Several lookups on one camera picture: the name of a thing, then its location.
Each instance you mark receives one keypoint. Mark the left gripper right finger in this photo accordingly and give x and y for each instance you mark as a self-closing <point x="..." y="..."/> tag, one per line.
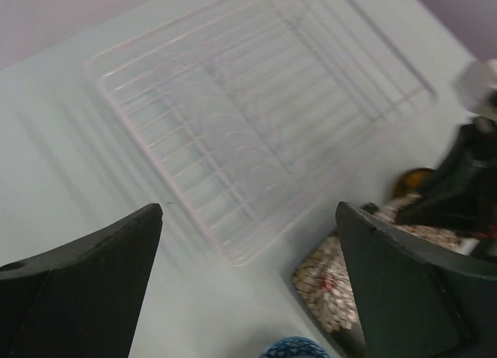
<point x="415" y="298"/>

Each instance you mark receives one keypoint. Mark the black floral square plate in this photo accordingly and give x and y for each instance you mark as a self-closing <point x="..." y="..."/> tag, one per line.
<point x="321" y="282"/>

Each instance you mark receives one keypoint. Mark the yellow black saucer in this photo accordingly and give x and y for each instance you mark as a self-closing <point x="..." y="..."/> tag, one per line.
<point x="409" y="181"/>

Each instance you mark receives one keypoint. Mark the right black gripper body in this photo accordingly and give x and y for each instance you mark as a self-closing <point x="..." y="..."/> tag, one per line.
<point x="460" y="195"/>

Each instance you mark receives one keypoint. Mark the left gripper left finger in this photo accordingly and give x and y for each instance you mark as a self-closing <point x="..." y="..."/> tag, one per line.
<point x="84" y="298"/>

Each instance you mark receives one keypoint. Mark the blue patterned bowl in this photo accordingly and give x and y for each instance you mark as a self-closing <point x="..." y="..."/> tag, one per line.
<point x="295" y="347"/>

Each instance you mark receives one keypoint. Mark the clear wire dish rack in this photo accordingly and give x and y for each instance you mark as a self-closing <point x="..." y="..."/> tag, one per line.
<point x="254" y="112"/>

